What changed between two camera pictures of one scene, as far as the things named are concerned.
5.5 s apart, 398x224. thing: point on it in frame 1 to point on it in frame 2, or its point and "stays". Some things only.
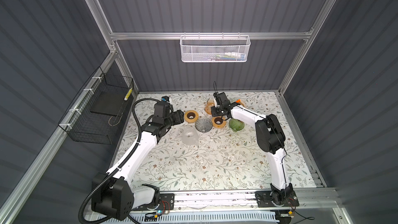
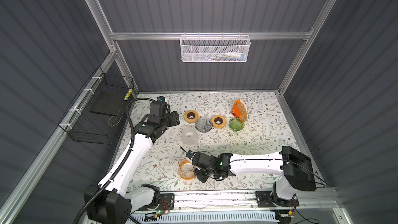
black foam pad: (110, 102) stays
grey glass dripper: (203, 124) stays
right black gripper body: (216, 111) to (201, 174)
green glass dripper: (236, 125) stays
